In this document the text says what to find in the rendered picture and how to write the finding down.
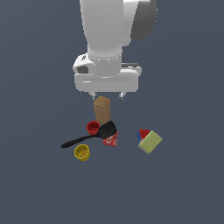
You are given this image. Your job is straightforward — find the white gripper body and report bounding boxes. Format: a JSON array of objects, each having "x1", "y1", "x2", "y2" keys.
[{"x1": 73, "y1": 62, "x2": 143, "y2": 94}]

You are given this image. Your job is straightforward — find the tall brown cardboard box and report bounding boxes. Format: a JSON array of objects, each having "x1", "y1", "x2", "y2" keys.
[{"x1": 93, "y1": 95, "x2": 112, "y2": 125}]

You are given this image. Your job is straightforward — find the red cup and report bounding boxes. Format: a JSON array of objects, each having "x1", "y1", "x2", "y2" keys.
[{"x1": 86, "y1": 121, "x2": 101, "y2": 136}]

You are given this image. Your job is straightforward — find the black spatula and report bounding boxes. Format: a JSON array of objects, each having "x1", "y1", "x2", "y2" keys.
[{"x1": 60, "y1": 120, "x2": 117, "y2": 149}]

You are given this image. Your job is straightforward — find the red and blue cube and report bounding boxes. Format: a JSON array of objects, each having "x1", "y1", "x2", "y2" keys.
[{"x1": 136, "y1": 129, "x2": 151, "y2": 144}]

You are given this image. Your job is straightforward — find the red patterned box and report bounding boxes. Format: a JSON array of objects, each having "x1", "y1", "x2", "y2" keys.
[{"x1": 102, "y1": 131, "x2": 119, "y2": 148}]

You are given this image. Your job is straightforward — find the pale green sponge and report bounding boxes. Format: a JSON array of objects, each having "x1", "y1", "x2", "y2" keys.
[{"x1": 137, "y1": 129, "x2": 164, "y2": 155}]

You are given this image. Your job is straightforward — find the yellow cup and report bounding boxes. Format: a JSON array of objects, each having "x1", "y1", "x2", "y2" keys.
[{"x1": 73, "y1": 143, "x2": 91, "y2": 162}]

